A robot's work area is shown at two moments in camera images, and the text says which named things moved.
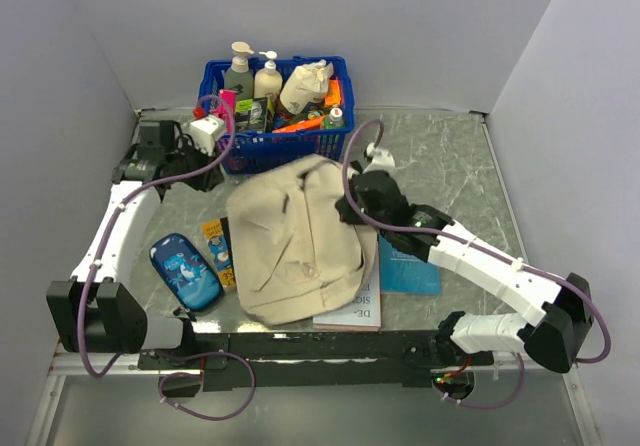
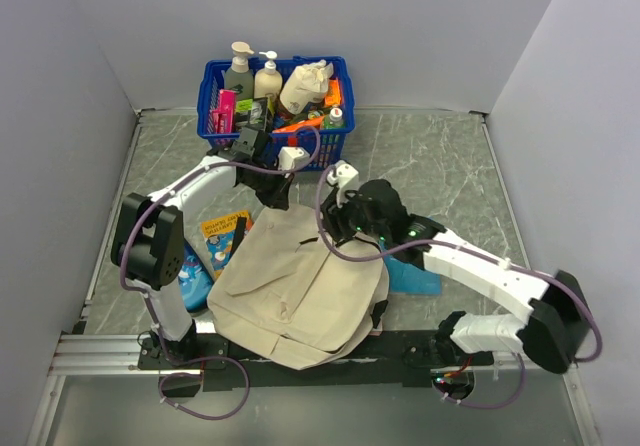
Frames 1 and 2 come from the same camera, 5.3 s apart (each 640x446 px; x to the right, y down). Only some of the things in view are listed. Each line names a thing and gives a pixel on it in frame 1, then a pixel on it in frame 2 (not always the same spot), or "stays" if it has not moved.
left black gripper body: (190, 159) to (269, 185)
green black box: (251, 114) stays
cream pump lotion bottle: (268, 80) stays
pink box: (225, 106) stays
